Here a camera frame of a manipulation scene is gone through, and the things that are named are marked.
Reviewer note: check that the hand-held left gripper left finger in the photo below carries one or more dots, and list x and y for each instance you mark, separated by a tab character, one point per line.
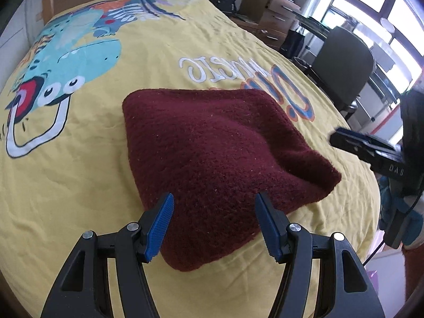
159	228

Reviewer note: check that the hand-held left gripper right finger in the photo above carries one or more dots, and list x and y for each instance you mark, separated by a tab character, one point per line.
270	228

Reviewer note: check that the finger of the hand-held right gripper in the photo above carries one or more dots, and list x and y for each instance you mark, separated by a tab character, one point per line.
364	136
351	147

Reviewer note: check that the maroon knit sweater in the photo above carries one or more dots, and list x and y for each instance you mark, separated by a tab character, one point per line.
212	145

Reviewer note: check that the person's right hand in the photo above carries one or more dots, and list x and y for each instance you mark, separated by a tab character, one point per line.
415	225

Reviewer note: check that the dark office chair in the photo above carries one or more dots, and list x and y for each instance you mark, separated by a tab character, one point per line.
344	63

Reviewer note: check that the yellow printed blanket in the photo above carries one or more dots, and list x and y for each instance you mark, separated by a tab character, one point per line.
82	179

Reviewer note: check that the black waste bin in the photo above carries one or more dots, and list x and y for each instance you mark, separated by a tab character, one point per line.
292	44

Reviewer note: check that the glass desk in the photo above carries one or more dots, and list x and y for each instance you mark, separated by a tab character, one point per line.
313	25

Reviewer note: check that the wooden drawer cabinet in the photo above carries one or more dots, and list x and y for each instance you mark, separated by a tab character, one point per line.
276	28

